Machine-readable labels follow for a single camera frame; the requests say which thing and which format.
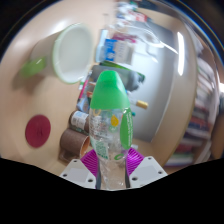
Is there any white mug with green handle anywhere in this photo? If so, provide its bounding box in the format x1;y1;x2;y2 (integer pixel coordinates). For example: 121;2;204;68
19;23;95;85

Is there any clear bottle with green top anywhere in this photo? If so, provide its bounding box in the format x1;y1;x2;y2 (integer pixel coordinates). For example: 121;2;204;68
88;69;134;192

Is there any under-shelf light strip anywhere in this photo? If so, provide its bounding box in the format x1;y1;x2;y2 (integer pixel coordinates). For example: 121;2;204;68
176;31;186;77

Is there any clear glass bottle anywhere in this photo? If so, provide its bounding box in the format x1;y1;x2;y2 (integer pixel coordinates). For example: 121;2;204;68
68;110;91;134

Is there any flat round red coaster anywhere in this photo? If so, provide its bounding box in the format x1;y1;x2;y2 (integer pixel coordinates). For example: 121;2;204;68
24;114;52;149

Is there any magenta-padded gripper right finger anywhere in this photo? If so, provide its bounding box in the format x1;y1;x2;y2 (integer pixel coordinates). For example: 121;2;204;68
125;147;169;190

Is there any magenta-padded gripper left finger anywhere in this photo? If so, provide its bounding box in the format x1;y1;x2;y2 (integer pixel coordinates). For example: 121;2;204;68
59;148;101;190

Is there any blue and white box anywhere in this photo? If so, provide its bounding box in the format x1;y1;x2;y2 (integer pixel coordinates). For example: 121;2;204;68
95;29;135;65

